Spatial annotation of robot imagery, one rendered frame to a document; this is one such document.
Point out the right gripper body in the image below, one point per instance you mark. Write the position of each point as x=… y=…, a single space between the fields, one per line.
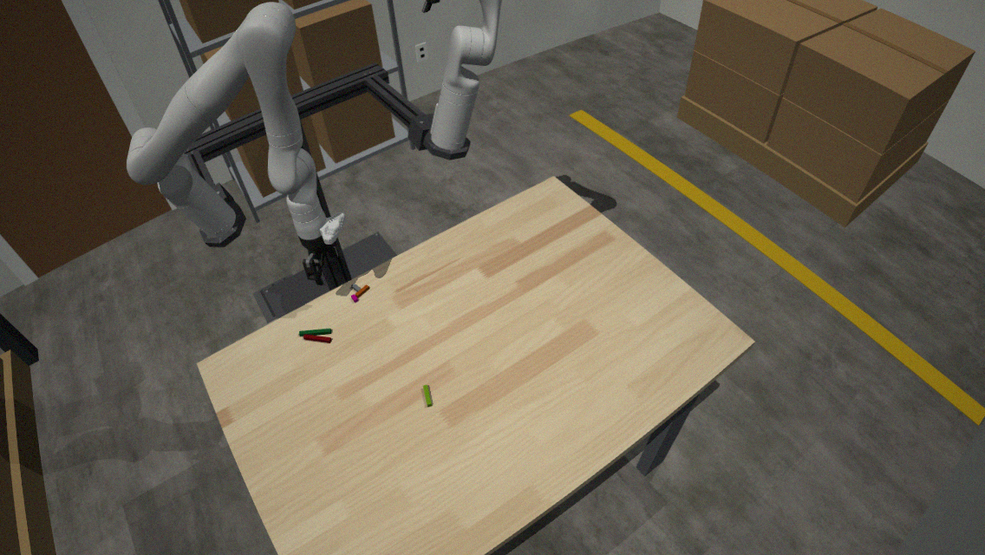
x=314 y=246

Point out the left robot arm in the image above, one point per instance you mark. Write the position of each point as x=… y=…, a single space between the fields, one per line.
x=468 y=45

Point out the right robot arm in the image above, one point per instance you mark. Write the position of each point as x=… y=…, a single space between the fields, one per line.
x=264 y=41

